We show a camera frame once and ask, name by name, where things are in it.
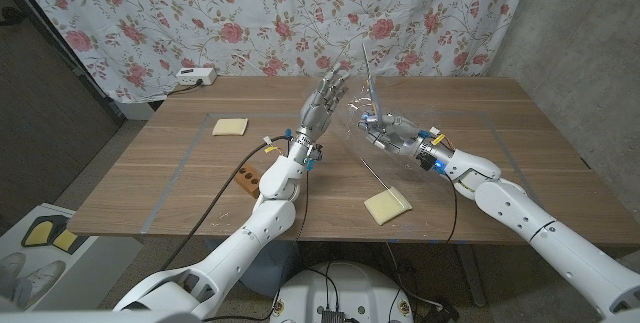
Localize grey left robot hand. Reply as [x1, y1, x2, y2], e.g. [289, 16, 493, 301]
[287, 62, 352, 163]

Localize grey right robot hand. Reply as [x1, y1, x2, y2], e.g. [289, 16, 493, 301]
[356, 112, 455, 170]

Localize transparent cling film sheet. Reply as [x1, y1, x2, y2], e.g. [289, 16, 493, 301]
[299, 75, 451, 209]

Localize grey yellow handled scissors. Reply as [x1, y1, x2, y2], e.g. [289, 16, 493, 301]
[360, 42, 387, 129]

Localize brown wooden block with holes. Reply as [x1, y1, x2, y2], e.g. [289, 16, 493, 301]
[233, 163, 263, 199]

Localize yellow sponge near front edge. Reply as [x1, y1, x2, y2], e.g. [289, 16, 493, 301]
[363, 186, 414, 227]

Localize yellow sponge at left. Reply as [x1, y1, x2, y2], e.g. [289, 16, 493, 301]
[211, 117, 250, 137]

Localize floral backdrop cloth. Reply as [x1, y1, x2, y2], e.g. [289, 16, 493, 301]
[7, 0, 536, 104]

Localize white power strip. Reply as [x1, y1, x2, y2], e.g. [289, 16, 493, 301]
[175, 66, 218, 87]

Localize grey metal table leg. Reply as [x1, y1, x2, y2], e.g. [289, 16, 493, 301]
[457, 242, 489, 308]

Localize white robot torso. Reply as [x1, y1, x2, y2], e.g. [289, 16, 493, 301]
[269, 261, 415, 323]

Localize blue grey round stool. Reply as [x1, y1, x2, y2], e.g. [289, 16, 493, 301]
[239, 239, 301, 298]

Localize black power adapter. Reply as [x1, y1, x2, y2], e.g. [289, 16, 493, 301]
[422, 297, 461, 323]

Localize white mat with yellow marks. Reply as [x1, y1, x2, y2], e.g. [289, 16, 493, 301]
[0, 202, 101, 269]

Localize white shoe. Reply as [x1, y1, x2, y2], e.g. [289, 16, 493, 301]
[14, 260, 66, 309]
[0, 251, 26, 284]

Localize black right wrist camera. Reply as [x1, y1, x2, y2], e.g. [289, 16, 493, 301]
[418, 153, 447, 175]

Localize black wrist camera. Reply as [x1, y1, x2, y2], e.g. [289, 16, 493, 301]
[303, 144, 324, 172]
[418, 153, 447, 175]

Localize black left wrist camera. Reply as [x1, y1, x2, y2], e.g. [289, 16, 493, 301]
[303, 144, 324, 172]

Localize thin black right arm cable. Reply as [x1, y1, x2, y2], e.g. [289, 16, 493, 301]
[446, 175, 460, 245]

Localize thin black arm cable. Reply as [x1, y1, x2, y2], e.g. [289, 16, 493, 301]
[202, 166, 312, 323]
[446, 175, 460, 245]

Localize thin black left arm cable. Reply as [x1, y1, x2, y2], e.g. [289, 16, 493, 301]
[202, 166, 312, 323]

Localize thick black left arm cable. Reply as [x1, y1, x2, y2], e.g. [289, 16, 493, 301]
[158, 134, 294, 273]

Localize black power strip cord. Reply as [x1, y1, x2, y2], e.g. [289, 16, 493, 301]
[167, 80, 204, 97]

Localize black torso cable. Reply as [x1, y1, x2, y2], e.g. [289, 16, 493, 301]
[305, 261, 341, 312]

